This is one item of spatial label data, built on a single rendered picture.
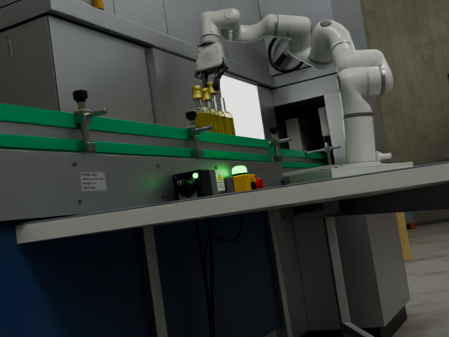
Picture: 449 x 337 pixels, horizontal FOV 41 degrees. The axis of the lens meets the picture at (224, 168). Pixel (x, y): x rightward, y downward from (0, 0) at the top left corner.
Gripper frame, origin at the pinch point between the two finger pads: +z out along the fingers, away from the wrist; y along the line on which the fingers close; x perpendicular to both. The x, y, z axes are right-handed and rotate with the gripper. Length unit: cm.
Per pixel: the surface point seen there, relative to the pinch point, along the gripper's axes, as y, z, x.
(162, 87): -12.0, 3.4, -13.2
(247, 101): -11, -18, 56
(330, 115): 15, -20, 96
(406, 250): -25, -17, 483
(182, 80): -11.8, -4.7, -0.1
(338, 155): 16, -1, 101
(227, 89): -11.4, -16.2, 36.2
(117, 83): -15.4, 9.9, -33.8
